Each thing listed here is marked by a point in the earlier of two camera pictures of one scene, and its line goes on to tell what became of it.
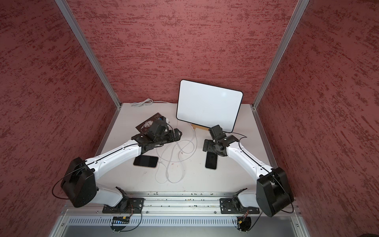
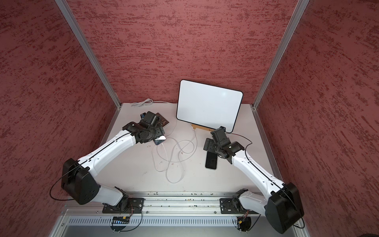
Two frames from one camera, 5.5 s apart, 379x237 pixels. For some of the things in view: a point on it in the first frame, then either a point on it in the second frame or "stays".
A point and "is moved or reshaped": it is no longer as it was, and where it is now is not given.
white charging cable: x=167 y=167 -> x=167 y=163
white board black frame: x=208 y=106 stays
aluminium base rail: x=167 y=204 stays
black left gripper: x=176 y=135 -> x=159 y=132
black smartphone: x=148 y=161 is moved or reshaped
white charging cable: x=185 y=158 stays
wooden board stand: x=196 y=126 stays
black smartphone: x=211 y=160 stays
